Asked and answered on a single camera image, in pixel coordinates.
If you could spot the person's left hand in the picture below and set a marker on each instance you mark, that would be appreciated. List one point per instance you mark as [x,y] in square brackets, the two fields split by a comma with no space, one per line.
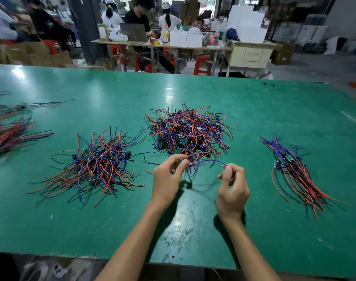
[166,183]

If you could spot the person's right hand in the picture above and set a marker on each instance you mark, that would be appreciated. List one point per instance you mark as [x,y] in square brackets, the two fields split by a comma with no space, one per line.
[232,196]

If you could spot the person's right forearm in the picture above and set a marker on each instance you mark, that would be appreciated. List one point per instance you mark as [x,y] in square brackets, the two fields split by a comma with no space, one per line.
[248,251]

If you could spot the person's left forearm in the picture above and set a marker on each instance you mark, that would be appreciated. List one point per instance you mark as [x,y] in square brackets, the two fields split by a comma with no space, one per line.
[131,248]

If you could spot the red plastic stool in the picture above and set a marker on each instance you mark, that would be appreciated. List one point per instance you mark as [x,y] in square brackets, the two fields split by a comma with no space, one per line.
[202,65]
[50,46]
[119,54]
[168,57]

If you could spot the long wooden work table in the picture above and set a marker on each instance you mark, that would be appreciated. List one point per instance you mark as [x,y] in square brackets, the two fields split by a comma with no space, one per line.
[160,45]

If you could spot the cream cabinet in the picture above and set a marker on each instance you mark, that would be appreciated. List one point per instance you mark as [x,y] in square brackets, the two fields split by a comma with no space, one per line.
[250,56]

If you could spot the row of white containers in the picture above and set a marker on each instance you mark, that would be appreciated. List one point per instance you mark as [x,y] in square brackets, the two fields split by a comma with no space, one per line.
[186,39]

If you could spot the brown cardboard box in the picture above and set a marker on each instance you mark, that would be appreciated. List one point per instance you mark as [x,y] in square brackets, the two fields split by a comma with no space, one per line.
[285,53]

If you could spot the grey laptop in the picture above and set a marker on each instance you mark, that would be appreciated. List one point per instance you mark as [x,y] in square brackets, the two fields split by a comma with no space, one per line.
[133,32]

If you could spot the dark blue bag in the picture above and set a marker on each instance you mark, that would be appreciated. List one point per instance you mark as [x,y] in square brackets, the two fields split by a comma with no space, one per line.
[232,34]

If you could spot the stack of white boxes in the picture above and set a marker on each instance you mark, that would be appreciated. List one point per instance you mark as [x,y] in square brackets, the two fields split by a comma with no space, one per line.
[247,23]

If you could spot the dark pillar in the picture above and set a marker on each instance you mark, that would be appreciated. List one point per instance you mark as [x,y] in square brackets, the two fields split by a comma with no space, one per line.
[87,26]

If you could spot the row of cardboard boxes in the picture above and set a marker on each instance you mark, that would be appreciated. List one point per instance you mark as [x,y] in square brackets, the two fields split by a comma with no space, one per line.
[32,55]

